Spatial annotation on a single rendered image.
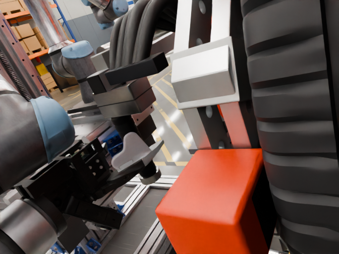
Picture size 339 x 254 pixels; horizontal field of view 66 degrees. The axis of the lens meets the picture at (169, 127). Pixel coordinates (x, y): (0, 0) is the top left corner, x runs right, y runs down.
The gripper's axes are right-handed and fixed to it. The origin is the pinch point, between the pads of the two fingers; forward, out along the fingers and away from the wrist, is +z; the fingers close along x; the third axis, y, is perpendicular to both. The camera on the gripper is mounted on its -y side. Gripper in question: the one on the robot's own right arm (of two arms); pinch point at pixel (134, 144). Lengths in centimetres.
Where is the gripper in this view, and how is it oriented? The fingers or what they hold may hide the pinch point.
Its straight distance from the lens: 49.9
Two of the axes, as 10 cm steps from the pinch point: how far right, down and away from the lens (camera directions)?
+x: -7.9, 0.7, 6.0
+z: 4.9, -5.2, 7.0
